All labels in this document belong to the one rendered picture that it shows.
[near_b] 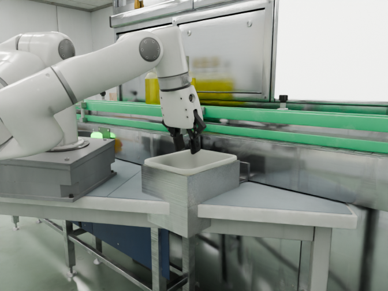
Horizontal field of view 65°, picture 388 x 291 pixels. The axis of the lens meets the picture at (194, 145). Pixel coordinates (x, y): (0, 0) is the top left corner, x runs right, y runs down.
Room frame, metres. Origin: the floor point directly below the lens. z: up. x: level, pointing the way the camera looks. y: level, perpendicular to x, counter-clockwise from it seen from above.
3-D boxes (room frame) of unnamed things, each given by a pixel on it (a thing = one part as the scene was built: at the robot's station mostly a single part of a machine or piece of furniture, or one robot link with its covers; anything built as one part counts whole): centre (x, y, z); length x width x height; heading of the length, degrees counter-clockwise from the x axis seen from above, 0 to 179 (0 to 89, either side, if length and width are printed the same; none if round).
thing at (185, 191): (0.85, -0.01, 0.79); 0.27 x 0.17 x 0.08; 138
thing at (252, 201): (1.54, 0.27, 0.73); 1.58 x 1.52 x 0.04; 79
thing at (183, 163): (0.83, 0.01, 0.80); 0.22 x 0.17 x 0.09; 138
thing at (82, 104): (1.34, 0.51, 0.94); 0.07 x 0.04 x 0.13; 138
